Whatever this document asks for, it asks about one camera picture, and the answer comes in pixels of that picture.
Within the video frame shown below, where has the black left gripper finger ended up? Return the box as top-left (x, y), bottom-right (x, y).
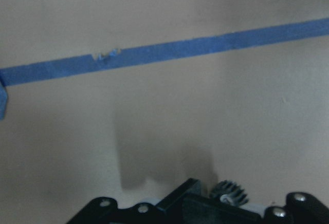
top-left (156, 178), bottom-right (202, 210)

